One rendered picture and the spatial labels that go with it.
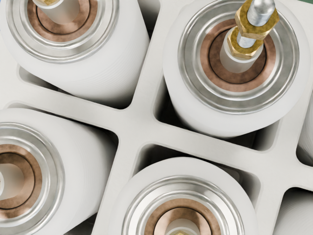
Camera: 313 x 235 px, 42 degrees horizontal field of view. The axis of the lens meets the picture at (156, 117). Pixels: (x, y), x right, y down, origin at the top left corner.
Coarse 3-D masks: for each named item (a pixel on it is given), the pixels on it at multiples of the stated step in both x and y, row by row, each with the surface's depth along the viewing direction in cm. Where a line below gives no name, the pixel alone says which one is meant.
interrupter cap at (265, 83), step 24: (216, 0) 26; (240, 0) 26; (192, 24) 26; (216, 24) 26; (288, 24) 25; (192, 48) 26; (216, 48) 26; (264, 48) 26; (288, 48) 25; (192, 72) 26; (216, 72) 26; (264, 72) 25; (288, 72) 25; (216, 96) 26; (240, 96) 25; (264, 96) 25
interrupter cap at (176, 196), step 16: (176, 176) 25; (192, 176) 25; (144, 192) 25; (160, 192) 25; (176, 192) 25; (192, 192) 25; (208, 192) 25; (224, 192) 25; (128, 208) 25; (144, 208) 25; (160, 208) 25; (176, 208) 25; (192, 208) 25; (208, 208) 25; (224, 208) 25; (128, 224) 25; (144, 224) 25; (160, 224) 25; (208, 224) 25; (224, 224) 25; (240, 224) 25
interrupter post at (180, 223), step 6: (174, 222) 24; (180, 222) 24; (186, 222) 24; (192, 222) 25; (168, 228) 24; (174, 228) 22; (180, 228) 22; (186, 228) 22; (192, 228) 23; (168, 234) 22; (174, 234) 22; (192, 234) 22; (198, 234) 23
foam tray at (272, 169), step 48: (144, 0) 36; (192, 0) 34; (288, 0) 33; (0, 48) 35; (0, 96) 34; (48, 96) 34; (144, 96) 33; (144, 144) 33; (192, 144) 33; (240, 144) 43; (288, 144) 32
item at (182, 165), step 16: (176, 160) 26; (192, 160) 26; (144, 176) 26; (160, 176) 26; (208, 176) 25; (224, 176) 26; (128, 192) 26; (240, 192) 26; (112, 208) 26; (240, 208) 25; (112, 224) 26; (256, 224) 26
